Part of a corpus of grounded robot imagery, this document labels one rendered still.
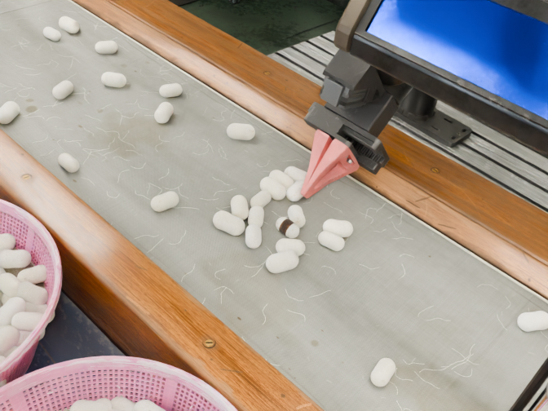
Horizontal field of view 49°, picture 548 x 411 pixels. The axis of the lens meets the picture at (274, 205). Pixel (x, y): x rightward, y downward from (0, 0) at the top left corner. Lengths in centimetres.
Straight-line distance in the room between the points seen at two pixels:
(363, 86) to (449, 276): 23
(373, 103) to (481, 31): 35
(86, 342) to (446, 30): 48
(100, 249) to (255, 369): 21
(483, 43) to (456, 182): 45
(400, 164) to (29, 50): 59
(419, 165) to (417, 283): 19
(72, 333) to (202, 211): 20
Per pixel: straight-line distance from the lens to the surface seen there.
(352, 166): 75
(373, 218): 75
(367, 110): 72
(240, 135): 82
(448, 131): 107
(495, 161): 106
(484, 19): 39
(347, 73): 67
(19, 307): 64
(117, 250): 64
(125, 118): 87
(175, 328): 58
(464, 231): 76
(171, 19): 108
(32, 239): 69
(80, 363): 55
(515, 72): 38
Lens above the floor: 123
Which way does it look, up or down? 41 degrees down
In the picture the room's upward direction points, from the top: 9 degrees clockwise
